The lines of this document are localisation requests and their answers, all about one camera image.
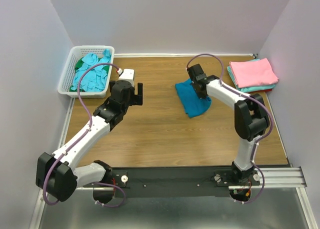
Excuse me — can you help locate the teal blue t-shirt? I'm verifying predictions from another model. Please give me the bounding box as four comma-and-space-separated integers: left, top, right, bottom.
175, 79, 212, 119

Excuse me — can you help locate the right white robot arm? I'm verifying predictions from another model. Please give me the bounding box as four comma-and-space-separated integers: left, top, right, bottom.
186, 64, 270, 185

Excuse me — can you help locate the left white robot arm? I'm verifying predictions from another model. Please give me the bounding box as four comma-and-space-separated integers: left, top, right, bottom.
35, 80, 144, 205

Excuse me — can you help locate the light blue crumpled t-shirt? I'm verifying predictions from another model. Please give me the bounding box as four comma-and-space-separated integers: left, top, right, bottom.
69, 49, 111, 93

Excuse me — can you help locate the pink folded t-shirt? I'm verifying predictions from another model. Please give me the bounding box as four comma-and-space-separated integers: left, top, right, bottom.
229, 57, 279, 89

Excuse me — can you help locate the green t-shirt in basket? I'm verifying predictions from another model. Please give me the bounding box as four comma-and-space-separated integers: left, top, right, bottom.
69, 58, 110, 93

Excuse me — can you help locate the mint folded t-shirt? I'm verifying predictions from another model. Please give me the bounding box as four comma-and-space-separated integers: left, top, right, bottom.
226, 59, 277, 94

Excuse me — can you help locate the white plastic laundry basket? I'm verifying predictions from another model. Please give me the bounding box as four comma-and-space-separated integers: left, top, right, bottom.
57, 45, 115, 99

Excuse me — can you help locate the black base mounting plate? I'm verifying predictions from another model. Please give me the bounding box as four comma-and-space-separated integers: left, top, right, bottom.
85, 166, 260, 202

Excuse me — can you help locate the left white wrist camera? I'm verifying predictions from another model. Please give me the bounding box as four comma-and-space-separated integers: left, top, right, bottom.
119, 68, 135, 87

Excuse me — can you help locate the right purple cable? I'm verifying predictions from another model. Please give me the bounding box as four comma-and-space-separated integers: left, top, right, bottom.
186, 53, 272, 205

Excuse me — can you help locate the aluminium extrusion rail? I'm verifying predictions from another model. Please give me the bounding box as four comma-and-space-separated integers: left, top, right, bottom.
74, 163, 306, 190

